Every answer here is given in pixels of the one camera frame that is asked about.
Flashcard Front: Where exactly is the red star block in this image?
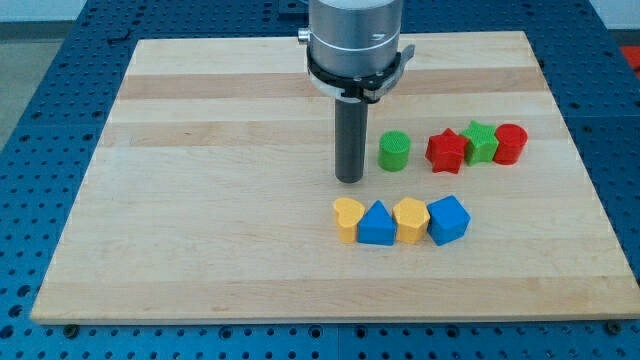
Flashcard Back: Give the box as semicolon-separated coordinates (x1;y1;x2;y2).
425;128;469;174

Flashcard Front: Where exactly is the red cylinder block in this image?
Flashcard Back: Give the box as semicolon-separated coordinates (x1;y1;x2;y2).
493;123;528;165

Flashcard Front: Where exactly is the yellow heart block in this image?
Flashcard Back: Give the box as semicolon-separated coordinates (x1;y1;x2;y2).
333;197;365;244

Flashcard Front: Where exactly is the wooden board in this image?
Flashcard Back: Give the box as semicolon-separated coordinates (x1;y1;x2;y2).
31;31;639;325

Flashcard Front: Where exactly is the blue cube block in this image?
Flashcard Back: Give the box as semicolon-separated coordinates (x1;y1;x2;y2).
427;195;471;246

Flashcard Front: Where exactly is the red object at edge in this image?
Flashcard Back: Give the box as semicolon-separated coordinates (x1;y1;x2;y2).
620;45;640;77

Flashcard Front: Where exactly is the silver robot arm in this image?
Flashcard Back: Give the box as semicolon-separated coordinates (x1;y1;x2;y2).
298;0;415;183

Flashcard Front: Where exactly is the green star block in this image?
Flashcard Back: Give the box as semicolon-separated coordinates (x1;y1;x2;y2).
461;120;499;166

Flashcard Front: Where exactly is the blue triangle block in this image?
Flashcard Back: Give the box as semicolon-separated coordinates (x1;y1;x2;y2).
357;200;397;246

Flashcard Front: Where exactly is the yellow hexagon block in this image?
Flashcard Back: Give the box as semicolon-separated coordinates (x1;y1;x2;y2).
392;197;430;244

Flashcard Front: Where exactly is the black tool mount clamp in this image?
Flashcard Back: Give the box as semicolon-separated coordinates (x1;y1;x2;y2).
306;44;416;104

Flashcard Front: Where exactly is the green cylinder block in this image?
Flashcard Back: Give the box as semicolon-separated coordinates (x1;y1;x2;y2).
378;130;411;172

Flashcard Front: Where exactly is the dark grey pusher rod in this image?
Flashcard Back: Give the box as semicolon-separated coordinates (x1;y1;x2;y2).
334;100;368;183

